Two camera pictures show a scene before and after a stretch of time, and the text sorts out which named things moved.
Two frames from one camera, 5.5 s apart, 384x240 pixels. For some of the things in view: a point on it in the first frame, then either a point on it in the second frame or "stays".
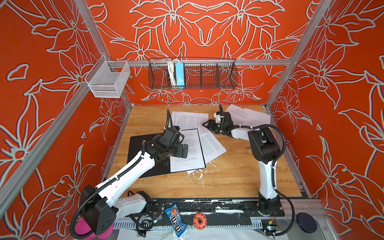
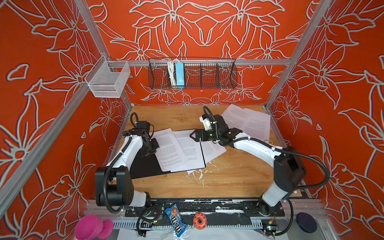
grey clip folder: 194,161 stays
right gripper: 212,122 to 197,133
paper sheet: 195,159 stays
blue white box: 180,75 stays
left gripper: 179,152 to 155,146
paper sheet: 212,147 stays
